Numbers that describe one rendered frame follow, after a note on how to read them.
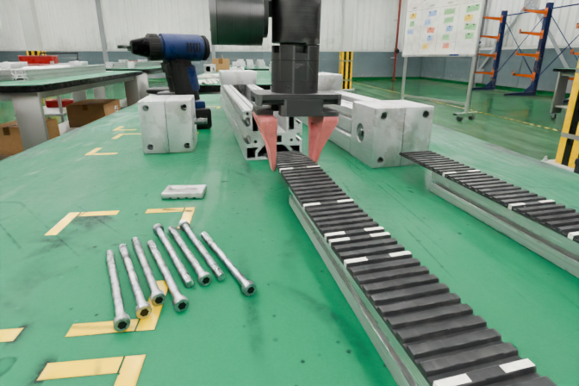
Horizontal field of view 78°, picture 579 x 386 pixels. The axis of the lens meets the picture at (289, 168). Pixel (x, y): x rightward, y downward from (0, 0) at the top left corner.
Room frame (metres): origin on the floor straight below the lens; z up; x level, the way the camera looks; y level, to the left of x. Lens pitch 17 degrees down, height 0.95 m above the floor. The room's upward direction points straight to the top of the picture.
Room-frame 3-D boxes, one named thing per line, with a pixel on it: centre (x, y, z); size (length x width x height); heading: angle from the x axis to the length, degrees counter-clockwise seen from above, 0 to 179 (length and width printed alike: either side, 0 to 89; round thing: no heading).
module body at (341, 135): (1.03, -0.07, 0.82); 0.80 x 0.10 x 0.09; 13
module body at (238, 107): (0.99, 0.12, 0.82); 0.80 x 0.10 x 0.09; 13
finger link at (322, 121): (0.45, -0.02, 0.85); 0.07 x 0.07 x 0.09; 13
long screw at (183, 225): (0.29, 0.08, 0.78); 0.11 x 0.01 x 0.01; 32
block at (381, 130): (0.60, -0.18, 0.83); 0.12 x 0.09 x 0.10; 103
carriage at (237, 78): (1.23, 0.18, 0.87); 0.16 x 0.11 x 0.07; 13
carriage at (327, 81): (1.03, -0.07, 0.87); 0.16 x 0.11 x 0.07; 13
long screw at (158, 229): (0.28, 0.10, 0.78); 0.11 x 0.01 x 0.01; 32
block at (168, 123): (0.69, 0.22, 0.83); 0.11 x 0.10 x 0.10; 101
